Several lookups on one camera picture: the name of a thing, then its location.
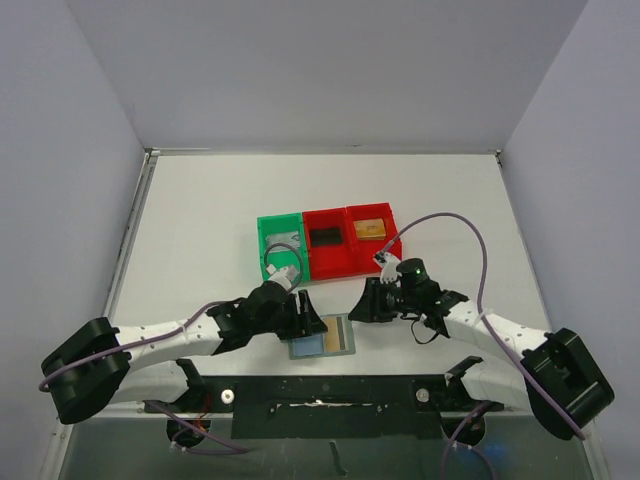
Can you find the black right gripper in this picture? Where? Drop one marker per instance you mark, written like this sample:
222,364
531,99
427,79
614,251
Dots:
378,298

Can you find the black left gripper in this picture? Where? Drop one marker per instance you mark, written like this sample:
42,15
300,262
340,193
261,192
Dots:
304,323

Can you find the gold card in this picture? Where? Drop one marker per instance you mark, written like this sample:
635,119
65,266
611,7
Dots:
335,337
373,229

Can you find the grey-green card holder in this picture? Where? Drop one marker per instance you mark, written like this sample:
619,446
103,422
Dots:
313,347

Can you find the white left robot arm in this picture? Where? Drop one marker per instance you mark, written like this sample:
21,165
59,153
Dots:
102,364

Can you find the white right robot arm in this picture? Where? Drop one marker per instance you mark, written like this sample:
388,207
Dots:
552,374

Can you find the silver VIP card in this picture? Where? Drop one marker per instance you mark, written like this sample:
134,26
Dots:
283,241

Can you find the black card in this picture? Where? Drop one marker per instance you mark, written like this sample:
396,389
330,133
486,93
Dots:
324,237

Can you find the red plastic bin middle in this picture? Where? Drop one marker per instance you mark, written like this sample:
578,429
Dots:
333,261

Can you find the red plastic bin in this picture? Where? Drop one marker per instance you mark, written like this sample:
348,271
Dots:
363,251
333,261

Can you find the red plastic bin right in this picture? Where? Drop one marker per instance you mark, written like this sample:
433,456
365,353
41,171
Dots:
363,251

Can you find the green plastic bin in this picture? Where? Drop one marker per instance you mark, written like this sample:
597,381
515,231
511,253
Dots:
283,223

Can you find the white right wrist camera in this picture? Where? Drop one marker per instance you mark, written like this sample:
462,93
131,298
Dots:
388,264

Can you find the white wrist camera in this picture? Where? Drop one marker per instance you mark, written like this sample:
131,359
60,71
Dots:
284,276
388,264

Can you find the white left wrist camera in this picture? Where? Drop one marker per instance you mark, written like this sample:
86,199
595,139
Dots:
284,276

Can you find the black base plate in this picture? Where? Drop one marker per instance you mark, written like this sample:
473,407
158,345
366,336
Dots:
328,407

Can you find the aluminium frame rail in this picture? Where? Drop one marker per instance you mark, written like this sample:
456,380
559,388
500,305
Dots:
61,434

